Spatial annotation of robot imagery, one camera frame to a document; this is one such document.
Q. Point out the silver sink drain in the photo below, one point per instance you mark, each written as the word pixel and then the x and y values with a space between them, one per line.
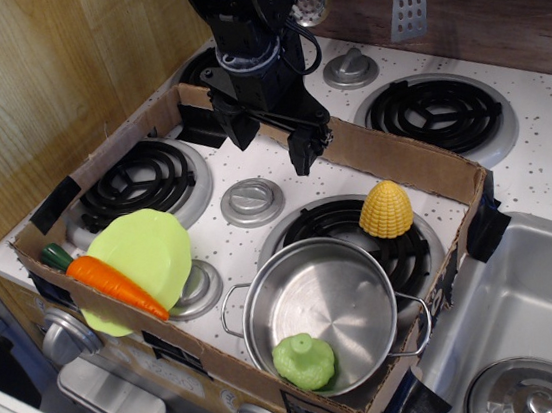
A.
pixel 512 385

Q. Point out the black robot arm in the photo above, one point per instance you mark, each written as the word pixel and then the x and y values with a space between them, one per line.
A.
pixel 250 29

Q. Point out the left silver oven knob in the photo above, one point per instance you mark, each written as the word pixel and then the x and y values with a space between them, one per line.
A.
pixel 67 338

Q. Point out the orange toy carrot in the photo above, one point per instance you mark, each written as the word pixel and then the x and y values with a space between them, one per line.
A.
pixel 104 278

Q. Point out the front silver stove knob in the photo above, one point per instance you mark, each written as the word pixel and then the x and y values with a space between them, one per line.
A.
pixel 201 292

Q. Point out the front right black burner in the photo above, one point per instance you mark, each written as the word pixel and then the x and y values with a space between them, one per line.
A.
pixel 410 260

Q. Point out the silver stove knob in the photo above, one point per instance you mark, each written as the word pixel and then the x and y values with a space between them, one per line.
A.
pixel 201 292
pixel 352 70
pixel 252 203

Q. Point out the front left black burner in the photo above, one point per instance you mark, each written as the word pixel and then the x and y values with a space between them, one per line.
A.
pixel 161 174

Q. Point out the yellow toy corn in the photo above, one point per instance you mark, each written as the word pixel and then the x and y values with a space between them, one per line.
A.
pixel 387 211

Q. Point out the back silver stove knob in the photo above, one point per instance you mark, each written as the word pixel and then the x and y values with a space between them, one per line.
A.
pixel 352 70

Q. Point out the light green toy broccoli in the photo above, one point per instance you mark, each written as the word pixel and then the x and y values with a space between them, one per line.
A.
pixel 306 362

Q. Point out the light green plastic plate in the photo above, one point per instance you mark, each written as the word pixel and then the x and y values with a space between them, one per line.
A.
pixel 150 247

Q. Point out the brown cardboard fence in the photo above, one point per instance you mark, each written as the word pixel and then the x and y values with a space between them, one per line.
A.
pixel 355 157

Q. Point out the grey toy sink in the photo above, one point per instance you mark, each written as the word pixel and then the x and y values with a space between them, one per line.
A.
pixel 501 308

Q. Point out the hanging silver slotted spatula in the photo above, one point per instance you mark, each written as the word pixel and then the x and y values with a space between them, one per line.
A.
pixel 408 20

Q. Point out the back right black burner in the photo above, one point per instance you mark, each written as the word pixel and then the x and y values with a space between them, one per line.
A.
pixel 455 113

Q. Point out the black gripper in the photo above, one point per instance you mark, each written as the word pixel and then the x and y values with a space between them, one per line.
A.
pixel 270 92

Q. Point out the centre silver stove knob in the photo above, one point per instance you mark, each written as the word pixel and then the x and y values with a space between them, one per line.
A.
pixel 252 203

